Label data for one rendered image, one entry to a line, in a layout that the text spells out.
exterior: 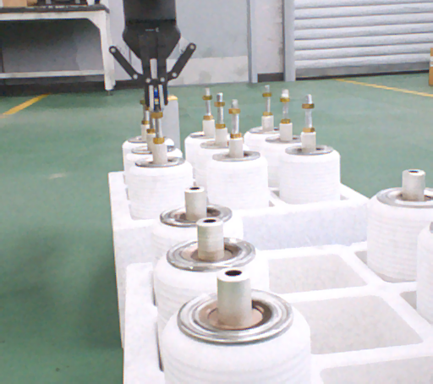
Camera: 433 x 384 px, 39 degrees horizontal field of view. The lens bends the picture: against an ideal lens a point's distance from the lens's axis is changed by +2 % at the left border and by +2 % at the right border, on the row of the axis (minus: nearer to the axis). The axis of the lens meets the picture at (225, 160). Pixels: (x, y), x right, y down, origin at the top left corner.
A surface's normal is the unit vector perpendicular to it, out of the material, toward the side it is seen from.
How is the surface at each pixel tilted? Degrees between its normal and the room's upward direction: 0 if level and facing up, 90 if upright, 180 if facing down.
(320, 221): 90
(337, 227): 90
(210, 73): 90
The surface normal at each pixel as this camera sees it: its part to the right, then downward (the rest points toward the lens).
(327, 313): 0.15, 0.18
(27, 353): -0.04, -0.98
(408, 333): -0.99, 0.07
